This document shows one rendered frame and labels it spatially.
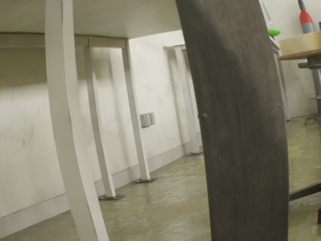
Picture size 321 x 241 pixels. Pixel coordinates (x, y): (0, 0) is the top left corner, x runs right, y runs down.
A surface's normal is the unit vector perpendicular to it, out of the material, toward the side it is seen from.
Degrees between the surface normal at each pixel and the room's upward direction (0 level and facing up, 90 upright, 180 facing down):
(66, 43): 90
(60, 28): 90
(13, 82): 90
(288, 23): 90
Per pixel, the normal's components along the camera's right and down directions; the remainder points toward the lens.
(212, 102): -0.22, 0.07
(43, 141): 0.93, -0.14
